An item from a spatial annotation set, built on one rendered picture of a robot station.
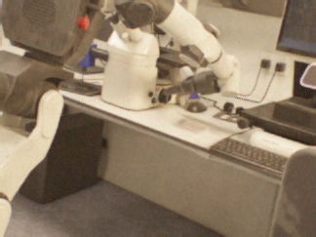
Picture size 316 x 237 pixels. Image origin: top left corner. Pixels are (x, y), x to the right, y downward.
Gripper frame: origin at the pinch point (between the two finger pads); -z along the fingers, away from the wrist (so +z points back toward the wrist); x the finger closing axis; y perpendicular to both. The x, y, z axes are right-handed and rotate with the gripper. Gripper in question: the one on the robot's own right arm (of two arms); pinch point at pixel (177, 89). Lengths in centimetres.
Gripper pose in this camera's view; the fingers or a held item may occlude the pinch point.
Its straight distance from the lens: 221.7
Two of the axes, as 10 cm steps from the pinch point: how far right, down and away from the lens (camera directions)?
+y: 2.2, 9.7, 0.6
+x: -5.9, 1.8, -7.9
